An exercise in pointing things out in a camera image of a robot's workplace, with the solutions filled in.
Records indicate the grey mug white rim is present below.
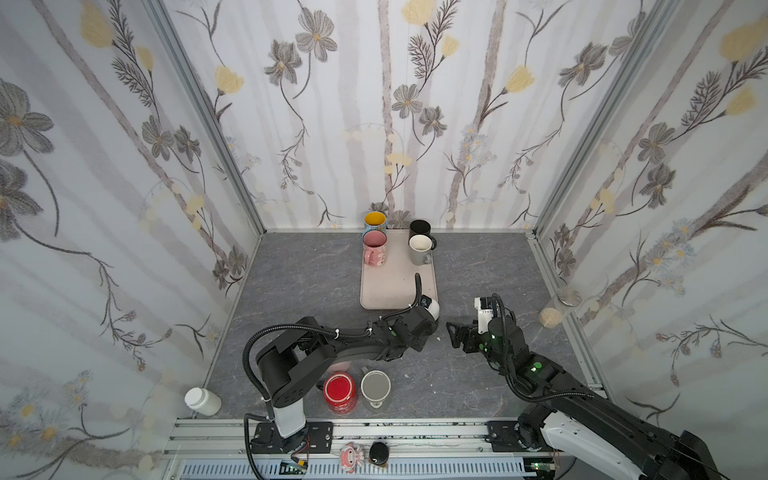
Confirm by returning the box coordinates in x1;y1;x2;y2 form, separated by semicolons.
360;370;392;411

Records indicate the grey mug white inside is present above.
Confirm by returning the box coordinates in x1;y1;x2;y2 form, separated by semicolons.
408;234;435;266

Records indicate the pink glass mug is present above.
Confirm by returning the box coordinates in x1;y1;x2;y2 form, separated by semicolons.
363;230;387;267

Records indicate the blue mug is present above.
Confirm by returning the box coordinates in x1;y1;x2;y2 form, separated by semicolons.
364;211;388;234

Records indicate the black and white mug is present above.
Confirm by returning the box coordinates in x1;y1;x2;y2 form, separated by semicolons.
422;298;440;322

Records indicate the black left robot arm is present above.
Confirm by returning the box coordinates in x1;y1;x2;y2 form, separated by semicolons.
242;273;440;456

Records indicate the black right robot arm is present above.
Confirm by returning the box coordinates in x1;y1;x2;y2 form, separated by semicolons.
446;294;724;479

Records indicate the red mug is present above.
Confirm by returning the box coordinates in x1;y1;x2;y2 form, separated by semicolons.
322;372;358;415

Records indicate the beige rectangular tray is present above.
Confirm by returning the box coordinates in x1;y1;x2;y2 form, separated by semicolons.
360;229;438;310

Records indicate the beige round sponge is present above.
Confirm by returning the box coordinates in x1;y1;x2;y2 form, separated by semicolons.
538;307;563;329

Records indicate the black round knob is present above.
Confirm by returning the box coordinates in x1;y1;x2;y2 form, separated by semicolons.
368;441;390;468

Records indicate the pink figurine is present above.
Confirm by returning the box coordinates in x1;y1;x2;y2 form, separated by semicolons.
339;443;365;474

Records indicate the white plastic bottle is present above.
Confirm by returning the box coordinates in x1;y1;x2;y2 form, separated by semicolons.
184;387;222;417

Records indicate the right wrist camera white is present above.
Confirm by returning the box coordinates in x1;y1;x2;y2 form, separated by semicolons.
474;296;498;334

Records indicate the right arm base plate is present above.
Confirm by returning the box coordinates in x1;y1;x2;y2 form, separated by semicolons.
486;421;546;453

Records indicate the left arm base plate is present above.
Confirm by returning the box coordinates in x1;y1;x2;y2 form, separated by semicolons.
248;422;334;455

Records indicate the aluminium rail frame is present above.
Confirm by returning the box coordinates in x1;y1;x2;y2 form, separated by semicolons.
160;383;661;480

